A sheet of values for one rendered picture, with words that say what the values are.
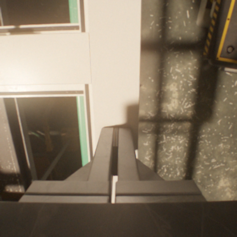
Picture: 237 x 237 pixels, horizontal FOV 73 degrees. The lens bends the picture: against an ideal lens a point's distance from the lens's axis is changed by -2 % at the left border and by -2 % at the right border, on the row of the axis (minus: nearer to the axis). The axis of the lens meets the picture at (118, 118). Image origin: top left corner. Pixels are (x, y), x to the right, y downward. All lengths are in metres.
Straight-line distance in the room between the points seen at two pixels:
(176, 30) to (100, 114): 1.03
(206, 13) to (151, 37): 0.30
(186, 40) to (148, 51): 0.24
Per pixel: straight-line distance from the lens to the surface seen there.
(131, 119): 0.16
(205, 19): 1.08
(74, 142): 1.19
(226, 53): 0.90
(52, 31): 0.22
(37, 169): 1.06
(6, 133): 0.65
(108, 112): 0.15
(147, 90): 1.11
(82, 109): 0.23
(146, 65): 1.10
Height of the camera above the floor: 1.08
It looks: 73 degrees down
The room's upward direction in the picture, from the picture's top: 179 degrees counter-clockwise
